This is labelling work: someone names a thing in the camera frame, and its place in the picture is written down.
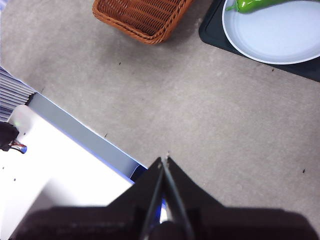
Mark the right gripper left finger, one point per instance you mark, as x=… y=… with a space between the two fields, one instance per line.
x=112 y=222

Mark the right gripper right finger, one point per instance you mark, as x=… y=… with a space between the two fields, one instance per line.
x=237 y=225

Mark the blue round plate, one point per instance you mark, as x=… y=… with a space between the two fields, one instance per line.
x=275 y=37

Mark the green pepper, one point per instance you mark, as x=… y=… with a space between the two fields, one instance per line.
x=247 y=5

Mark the grey ribbed panel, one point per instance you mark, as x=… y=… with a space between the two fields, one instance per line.
x=12 y=92

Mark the black rectangular tray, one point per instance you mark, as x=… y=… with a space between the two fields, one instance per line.
x=212 y=35

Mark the brown wicker basket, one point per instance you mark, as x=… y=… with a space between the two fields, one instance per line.
x=140 y=17

